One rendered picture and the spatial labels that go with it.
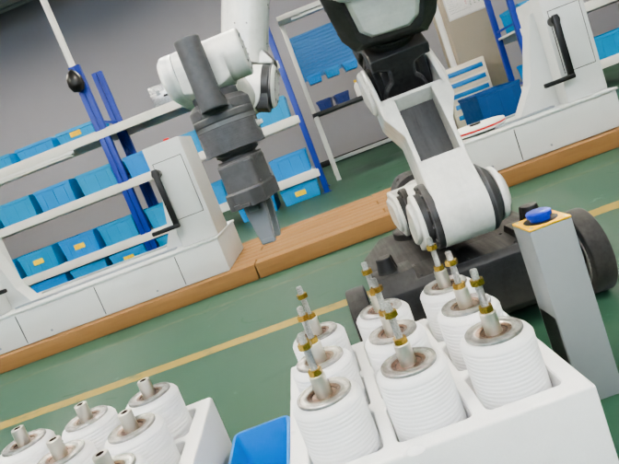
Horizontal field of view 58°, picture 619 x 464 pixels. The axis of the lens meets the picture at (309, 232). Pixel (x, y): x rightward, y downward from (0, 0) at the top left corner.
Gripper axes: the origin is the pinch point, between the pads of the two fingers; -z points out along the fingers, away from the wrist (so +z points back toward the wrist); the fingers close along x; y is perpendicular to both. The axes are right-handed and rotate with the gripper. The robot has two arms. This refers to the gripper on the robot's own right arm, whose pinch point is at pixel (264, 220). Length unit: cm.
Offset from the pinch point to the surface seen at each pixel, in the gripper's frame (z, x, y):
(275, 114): 37, -453, -85
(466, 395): -30.1, 8.3, 19.4
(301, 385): -24.4, 3.8, -3.0
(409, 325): -22.6, -2.4, 14.3
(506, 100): -26, -449, 114
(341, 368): -23.8, 3.3, 3.4
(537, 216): -15.6, -13.1, 38.0
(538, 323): -48, -46, 37
